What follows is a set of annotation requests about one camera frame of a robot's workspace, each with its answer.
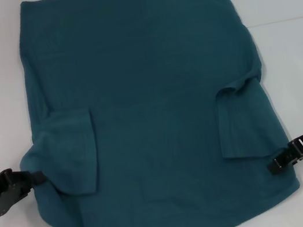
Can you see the teal blue t-shirt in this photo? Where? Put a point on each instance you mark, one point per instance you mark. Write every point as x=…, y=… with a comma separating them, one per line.
x=144, y=106

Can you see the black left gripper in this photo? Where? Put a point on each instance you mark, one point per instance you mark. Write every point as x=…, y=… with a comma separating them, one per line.
x=1, y=193

